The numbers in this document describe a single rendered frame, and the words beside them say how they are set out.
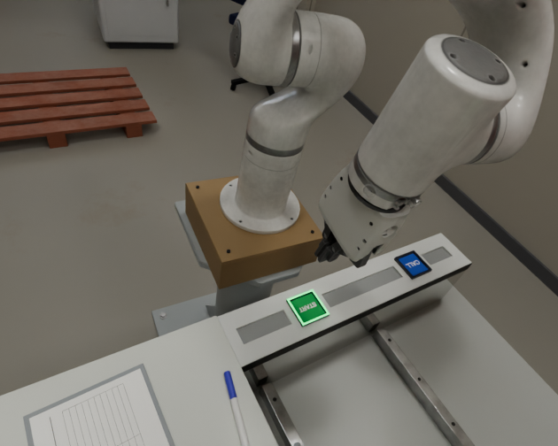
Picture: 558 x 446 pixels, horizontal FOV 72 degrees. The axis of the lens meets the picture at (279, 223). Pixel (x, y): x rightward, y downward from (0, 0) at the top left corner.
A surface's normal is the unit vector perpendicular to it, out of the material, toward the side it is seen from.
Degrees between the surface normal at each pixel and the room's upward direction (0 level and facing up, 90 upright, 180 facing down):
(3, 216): 0
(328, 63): 86
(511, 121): 52
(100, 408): 0
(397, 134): 92
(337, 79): 94
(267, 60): 95
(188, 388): 0
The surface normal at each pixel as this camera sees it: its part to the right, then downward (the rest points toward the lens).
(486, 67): 0.28, -0.52
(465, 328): 0.17, -0.70
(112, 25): 0.40, 0.69
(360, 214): -0.81, 0.32
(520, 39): -0.68, 0.59
